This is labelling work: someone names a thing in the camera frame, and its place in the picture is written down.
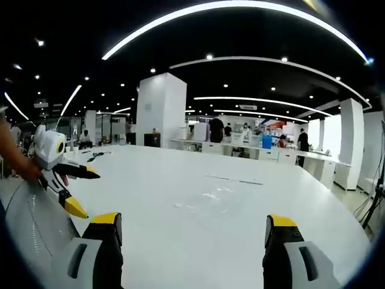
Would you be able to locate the long white counter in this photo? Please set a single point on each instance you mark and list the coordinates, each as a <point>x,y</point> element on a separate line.
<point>316,162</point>

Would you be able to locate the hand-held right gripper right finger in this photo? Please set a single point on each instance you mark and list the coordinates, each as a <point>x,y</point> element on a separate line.
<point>288,265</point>

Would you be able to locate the black tripod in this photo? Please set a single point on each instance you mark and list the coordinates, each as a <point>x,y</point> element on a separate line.
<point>373,204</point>

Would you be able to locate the blue container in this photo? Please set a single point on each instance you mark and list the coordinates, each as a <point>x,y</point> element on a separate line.
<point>267,141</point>

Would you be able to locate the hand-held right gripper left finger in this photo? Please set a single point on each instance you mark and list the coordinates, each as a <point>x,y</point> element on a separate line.
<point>90,265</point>

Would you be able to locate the person's left hand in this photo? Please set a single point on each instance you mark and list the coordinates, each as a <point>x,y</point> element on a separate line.
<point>31,171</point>

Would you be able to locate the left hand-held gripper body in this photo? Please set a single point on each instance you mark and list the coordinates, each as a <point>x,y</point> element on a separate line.
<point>49,150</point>

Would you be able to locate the clear food packaging bag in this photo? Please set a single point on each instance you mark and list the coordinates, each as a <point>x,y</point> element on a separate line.
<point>207,204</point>

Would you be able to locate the black tool on table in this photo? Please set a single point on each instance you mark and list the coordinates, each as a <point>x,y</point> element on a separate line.
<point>95,156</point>

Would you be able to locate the grey stitched fabric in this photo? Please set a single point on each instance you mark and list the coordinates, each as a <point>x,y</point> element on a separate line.
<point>33,222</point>

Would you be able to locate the curved ceiling light strip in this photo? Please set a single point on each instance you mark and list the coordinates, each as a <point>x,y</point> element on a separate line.
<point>270,61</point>
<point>70,100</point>
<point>228,6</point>
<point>258,100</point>

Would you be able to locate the black box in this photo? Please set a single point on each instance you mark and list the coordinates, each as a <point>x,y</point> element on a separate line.
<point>154,140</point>

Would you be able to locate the white cabinet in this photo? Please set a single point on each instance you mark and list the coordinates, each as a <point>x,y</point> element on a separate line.
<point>201,131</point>

